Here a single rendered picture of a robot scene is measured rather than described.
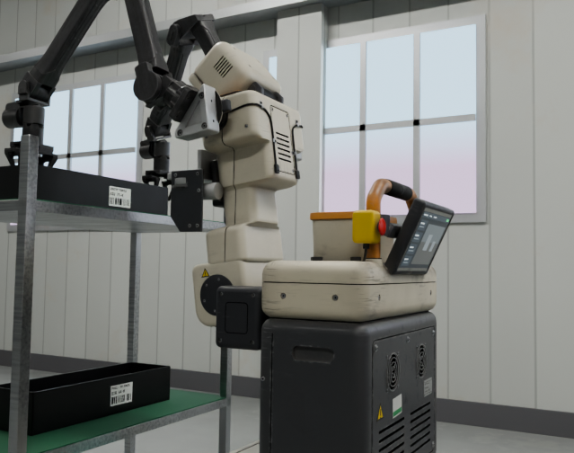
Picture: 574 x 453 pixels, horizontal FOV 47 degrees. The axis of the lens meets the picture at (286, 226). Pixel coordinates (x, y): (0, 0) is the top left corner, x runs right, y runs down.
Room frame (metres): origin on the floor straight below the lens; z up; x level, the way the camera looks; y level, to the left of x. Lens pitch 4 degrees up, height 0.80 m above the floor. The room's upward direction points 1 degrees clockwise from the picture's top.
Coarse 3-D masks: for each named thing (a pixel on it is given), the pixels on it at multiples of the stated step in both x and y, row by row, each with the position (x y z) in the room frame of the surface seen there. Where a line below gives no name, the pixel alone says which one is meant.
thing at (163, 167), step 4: (156, 156) 2.33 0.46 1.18; (164, 156) 2.33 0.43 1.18; (156, 160) 2.33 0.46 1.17; (160, 160) 2.32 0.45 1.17; (164, 160) 2.33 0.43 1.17; (168, 160) 2.34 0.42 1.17; (156, 164) 2.33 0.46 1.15; (160, 164) 2.32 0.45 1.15; (164, 164) 2.33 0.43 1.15; (168, 164) 2.34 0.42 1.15; (156, 168) 2.33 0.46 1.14; (160, 168) 2.32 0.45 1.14; (164, 168) 2.33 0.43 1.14; (168, 168) 2.34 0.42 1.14; (148, 172) 2.31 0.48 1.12; (152, 172) 2.32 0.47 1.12; (156, 172) 2.30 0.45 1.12; (160, 172) 2.30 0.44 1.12; (164, 172) 2.32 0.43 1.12; (168, 172) 2.34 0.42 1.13; (160, 176) 2.34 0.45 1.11
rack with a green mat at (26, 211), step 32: (32, 160) 1.56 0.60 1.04; (32, 192) 1.57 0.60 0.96; (32, 224) 1.57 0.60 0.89; (64, 224) 2.06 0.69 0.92; (96, 224) 2.04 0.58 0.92; (128, 224) 2.01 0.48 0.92; (160, 224) 1.99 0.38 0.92; (224, 224) 2.28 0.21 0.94; (32, 256) 1.57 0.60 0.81; (32, 288) 1.58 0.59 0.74; (128, 320) 2.53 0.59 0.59; (128, 352) 2.53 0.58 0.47; (224, 352) 2.32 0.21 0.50; (224, 384) 2.32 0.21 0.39; (128, 416) 2.01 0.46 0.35; (160, 416) 2.01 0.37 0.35; (192, 416) 2.15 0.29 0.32; (224, 416) 2.32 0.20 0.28; (0, 448) 1.65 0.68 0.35; (32, 448) 1.65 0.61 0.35; (64, 448) 1.68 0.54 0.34; (128, 448) 2.52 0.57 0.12; (224, 448) 2.32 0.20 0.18
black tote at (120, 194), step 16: (0, 176) 1.82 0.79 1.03; (16, 176) 1.79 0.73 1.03; (48, 176) 1.81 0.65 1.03; (64, 176) 1.86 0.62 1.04; (80, 176) 1.91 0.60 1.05; (96, 176) 1.97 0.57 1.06; (0, 192) 1.82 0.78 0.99; (16, 192) 1.79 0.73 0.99; (48, 192) 1.81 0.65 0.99; (64, 192) 1.86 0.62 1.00; (80, 192) 1.91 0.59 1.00; (96, 192) 1.97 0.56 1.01; (112, 192) 2.03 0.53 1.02; (128, 192) 2.09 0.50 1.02; (144, 192) 2.15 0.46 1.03; (160, 192) 2.23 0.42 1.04; (112, 208) 2.03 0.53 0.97; (128, 208) 2.09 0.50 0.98; (144, 208) 2.16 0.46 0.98; (160, 208) 2.23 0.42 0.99
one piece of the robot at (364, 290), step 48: (384, 192) 1.51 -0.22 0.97; (288, 288) 1.41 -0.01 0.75; (336, 288) 1.36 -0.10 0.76; (384, 288) 1.43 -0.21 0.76; (432, 288) 1.75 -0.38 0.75; (288, 336) 1.41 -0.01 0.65; (336, 336) 1.36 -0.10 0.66; (384, 336) 1.43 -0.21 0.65; (432, 336) 1.75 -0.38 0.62; (288, 384) 1.41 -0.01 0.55; (336, 384) 1.36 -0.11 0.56; (384, 384) 1.43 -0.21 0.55; (432, 384) 1.75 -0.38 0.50; (288, 432) 1.41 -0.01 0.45; (336, 432) 1.36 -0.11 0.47; (384, 432) 1.43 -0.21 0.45; (432, 432) 1.75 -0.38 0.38
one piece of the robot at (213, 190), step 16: (208, 160) 1.75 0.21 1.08; (176, 176) 1.73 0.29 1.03; (192, 176) 1.70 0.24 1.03; (208, 176) 1.75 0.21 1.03; (176, 192) 1.73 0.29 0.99; (192, 192) 1.70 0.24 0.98; (208, 192) 1.69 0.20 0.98; (176, 208) 1.73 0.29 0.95; (192, 208) 1.70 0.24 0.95; (224, 208) 1.80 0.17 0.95; (176, 224) 1.73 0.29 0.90; (192, 224) 1.70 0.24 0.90
